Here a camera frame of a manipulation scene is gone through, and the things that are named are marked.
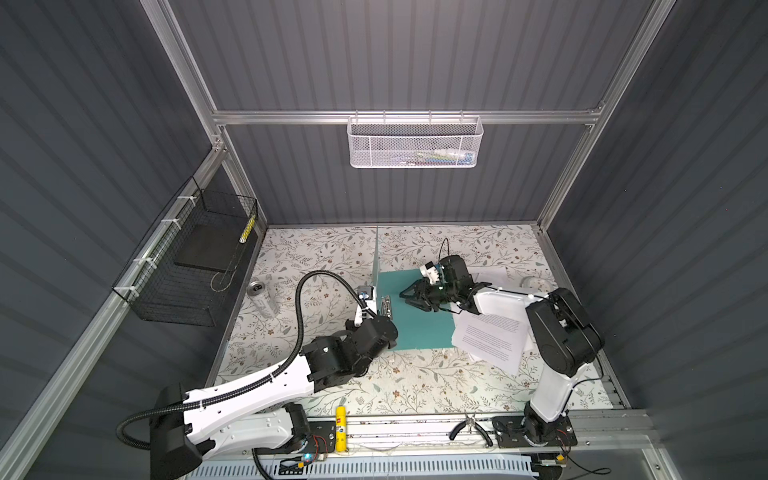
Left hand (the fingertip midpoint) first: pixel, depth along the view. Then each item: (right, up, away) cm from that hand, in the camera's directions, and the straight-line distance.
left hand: (383, 315), depth 74 cm
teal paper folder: (+10, -8, +17) cm, 21 cm away
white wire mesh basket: (+12, +62, +50) cm, 81 cm away
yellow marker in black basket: (-38, +22, +8) cm, 44 cm away
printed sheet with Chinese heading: (+26, +4, -11) cm, 28 cm away
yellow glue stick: (-10, -28, 0) cm, 30 cm away
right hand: (+6, +2, +15) cm, 16 cm away
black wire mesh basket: (-49, +11, -2) cm, 50 cm away
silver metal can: (-36, +2, +13) cm, 38 cm away
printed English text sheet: (+34, -11, +16) cm, 39 cm away
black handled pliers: (+23, -28, +2) cm, 36 cm away
